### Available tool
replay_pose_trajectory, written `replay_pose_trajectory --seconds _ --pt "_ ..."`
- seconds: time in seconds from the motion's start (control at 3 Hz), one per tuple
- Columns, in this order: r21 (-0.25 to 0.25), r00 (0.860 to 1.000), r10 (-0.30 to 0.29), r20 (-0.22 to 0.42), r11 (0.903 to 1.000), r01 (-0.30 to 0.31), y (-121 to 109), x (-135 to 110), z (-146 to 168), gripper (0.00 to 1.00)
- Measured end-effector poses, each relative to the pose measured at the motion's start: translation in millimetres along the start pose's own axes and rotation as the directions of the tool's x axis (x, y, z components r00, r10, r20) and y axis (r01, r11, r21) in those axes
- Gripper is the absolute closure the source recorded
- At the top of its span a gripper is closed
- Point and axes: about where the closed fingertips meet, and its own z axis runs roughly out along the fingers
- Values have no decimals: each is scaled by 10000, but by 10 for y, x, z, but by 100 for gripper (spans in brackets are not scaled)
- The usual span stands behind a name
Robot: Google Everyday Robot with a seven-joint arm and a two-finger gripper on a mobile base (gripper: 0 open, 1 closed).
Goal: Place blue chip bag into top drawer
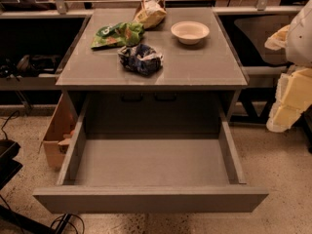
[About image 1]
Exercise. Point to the black headphones on shelf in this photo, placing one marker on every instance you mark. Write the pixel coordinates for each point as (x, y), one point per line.
(30, 66)

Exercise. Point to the yellow white chip bag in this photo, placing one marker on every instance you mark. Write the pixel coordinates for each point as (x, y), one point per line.
(150, 13)

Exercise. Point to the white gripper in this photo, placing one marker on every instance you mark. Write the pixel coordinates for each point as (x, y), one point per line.
(300, 39)

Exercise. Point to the grey drawer cabinet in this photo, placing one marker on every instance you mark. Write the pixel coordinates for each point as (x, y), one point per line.
(181, 79)

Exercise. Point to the white bowl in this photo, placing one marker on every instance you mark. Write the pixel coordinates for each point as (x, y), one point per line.
(190, 32)

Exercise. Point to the green chip bag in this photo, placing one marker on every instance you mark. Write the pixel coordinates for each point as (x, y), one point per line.
(118, 35)

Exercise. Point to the cardboard box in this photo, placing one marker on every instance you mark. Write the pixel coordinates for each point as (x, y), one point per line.
(59, 132)

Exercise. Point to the left grey shelf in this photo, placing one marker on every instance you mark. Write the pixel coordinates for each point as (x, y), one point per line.
(41, 33)

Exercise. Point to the blue chip bag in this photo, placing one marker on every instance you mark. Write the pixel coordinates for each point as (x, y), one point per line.
(141, 59)

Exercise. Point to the open grey top drawer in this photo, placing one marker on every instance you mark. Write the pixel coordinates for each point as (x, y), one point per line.
(151, 154)

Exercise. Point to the black floor stand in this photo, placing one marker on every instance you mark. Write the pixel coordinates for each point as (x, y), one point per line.
(9, 167)

